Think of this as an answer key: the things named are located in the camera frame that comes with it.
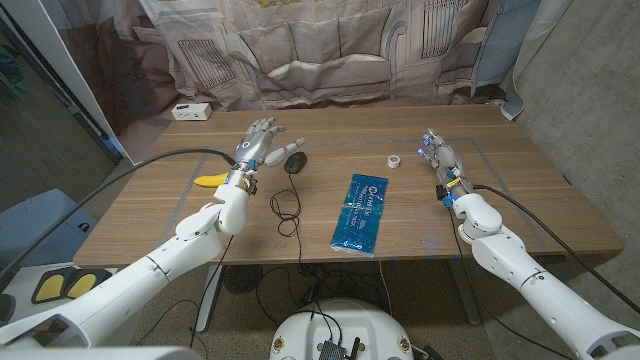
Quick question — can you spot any grey table leg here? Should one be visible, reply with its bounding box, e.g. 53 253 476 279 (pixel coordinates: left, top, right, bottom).
447 258 482 327

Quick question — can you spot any black yellow foot pedal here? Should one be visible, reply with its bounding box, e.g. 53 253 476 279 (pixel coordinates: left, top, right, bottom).
30 266 113 305

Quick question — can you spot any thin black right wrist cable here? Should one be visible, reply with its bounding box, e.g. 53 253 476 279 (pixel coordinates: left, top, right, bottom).
447 204 574 360

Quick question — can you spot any blue plastic bin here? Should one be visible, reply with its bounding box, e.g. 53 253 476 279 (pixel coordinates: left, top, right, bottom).
0 188 99 266

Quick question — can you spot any white partition panel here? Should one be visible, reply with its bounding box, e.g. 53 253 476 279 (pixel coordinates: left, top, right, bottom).
0 0 141 167

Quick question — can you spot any white robot torso base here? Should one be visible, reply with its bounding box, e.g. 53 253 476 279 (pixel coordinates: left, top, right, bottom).
269 298 415 360

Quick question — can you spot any white power strip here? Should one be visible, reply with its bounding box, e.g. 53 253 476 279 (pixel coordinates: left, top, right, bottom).
171 102 213 122

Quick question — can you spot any black computer mouse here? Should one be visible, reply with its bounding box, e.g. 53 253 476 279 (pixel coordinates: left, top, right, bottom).
283 150 308 175

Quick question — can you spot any printed sofa backdrop curtain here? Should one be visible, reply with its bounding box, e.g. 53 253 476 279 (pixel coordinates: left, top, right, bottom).
38 0 574 167

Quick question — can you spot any black floor cable tangle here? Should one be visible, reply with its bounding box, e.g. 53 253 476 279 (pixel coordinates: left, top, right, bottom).
254 259 396 326

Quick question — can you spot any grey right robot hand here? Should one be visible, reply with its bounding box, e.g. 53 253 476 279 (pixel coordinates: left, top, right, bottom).
417 127 471 197

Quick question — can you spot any yellow toy banana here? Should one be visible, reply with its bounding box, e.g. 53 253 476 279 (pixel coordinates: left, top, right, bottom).
193 172 231 189

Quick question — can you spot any black round floor fan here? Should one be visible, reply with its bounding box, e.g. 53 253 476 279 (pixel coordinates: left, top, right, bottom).
223 263 265 295

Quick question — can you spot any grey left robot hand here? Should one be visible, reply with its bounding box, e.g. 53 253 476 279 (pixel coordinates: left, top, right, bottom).
227 117 307 182

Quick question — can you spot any white table leg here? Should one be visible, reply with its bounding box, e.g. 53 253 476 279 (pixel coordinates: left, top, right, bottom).
193 264 224 333

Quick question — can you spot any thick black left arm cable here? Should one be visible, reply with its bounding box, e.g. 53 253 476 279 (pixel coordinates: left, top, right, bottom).
0 148 239 284

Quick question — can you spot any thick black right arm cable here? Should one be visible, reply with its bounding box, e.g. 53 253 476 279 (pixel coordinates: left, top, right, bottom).
470 183 640 316

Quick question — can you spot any blue gel ice pack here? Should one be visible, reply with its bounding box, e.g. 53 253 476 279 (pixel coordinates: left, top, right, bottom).
329 172 390 259

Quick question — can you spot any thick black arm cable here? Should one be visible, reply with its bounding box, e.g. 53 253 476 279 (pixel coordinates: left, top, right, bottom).
470 183 640 316
0 148 239 284

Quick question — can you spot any black mouse cable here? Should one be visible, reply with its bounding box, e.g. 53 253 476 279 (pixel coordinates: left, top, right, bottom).
268 172 305 274

